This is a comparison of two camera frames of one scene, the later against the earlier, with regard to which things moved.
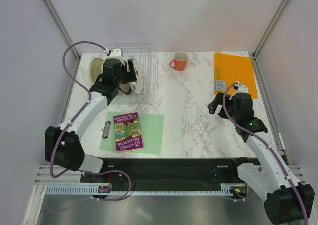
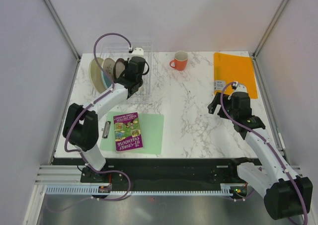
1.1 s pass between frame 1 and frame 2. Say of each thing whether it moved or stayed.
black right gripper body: stayed
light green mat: stayed
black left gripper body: moved
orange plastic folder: stayed
